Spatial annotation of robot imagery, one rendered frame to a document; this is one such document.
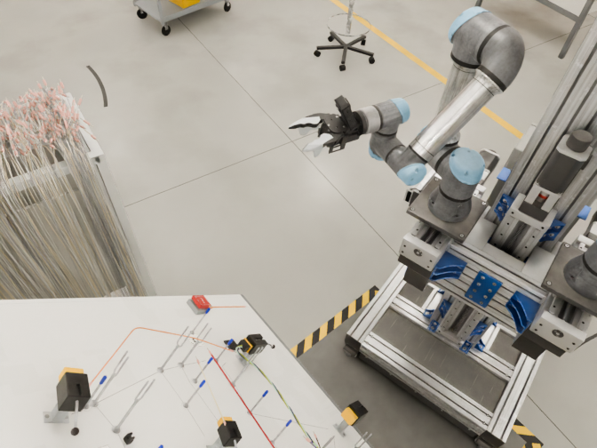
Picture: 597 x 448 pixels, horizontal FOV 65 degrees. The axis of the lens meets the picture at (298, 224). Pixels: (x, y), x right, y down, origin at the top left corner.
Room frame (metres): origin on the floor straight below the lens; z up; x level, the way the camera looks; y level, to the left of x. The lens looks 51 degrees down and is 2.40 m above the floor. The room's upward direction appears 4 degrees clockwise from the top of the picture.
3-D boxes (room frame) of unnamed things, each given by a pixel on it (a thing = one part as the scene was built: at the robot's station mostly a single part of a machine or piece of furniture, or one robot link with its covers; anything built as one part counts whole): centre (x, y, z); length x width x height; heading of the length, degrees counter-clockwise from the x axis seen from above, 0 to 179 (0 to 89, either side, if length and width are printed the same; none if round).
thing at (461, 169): (1.15, -0.53, 1.33); 0.13 x 0.12 x 0.14; 30
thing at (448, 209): (1.14, -0.54, 1.21); 0.15 x 0.15 x 0.10
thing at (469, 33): (1.26, -0.47, 1.54); 0.15 x 0.12 x 0.55; 30
